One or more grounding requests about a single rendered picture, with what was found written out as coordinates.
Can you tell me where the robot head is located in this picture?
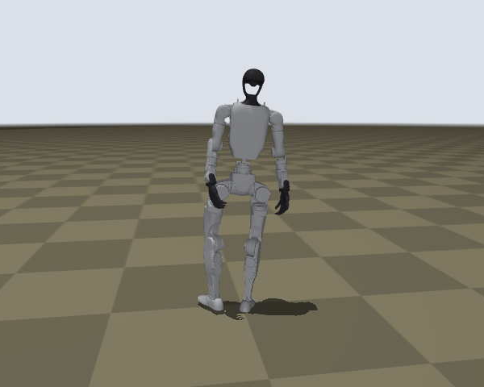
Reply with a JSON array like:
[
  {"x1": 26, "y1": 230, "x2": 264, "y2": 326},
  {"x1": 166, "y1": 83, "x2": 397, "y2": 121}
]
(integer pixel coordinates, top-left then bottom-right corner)
[{"x1": 242, "y1": 69, "x2": 265, "y2": 106}]

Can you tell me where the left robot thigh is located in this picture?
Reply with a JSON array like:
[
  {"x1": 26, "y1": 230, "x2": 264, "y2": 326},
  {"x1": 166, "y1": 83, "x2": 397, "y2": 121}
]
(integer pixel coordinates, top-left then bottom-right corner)
[{"x1": 204, "y1": 179, "x2": 231, "y2": 252}]

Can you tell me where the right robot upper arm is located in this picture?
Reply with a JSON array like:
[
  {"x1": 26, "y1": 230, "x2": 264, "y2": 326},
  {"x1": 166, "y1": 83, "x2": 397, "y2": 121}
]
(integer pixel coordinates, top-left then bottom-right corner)
[{"x1": 269, "y1": 110, "x2": 284, "y2": 158}]

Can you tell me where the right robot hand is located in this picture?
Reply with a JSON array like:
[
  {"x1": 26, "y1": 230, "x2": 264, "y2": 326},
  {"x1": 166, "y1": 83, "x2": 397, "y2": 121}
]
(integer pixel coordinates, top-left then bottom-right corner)
[{"x1": 275, "y1": 180, "x2": 290, "y2": 215}]

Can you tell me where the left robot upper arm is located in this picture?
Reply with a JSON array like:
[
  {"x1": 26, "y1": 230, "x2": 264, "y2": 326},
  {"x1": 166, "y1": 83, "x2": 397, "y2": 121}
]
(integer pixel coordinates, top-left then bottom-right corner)
[{"x1": 211, "y1": 104, "x2": 233, "y2": 152}]

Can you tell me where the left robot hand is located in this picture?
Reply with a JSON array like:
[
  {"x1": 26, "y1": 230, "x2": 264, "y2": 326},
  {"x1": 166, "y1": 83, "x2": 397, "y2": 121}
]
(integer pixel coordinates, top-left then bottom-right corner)
[{"x1": 206, "y1": 173, "x2": 226, "y2": 209}]

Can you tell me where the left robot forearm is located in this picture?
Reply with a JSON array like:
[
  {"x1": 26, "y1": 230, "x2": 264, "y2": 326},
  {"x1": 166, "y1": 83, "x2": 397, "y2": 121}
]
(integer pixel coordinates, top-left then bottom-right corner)
[{"x1": 204, "y1": 139, "x2": 219, "y2": 183}]

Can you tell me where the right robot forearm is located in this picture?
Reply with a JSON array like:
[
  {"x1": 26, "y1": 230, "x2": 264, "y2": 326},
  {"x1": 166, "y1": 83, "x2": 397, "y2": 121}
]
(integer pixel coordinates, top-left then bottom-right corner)
[{"x1": 274, "y1": 146, "x2": 290, "y2": 189}]

